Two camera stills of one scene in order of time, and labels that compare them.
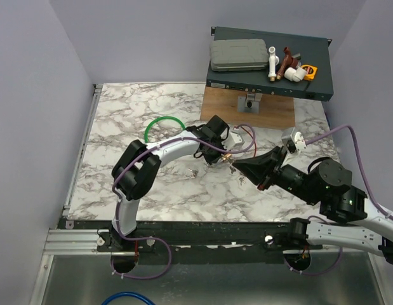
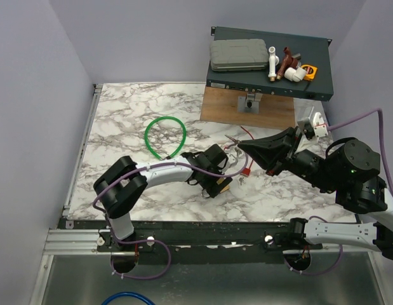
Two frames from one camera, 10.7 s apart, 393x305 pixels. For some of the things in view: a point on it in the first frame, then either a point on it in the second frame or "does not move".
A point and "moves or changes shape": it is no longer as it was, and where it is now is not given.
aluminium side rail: (98, 89) does not move
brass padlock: (226, 155) moves or changes shape
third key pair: (242, 180) does not move
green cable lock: (157, 119) does not move
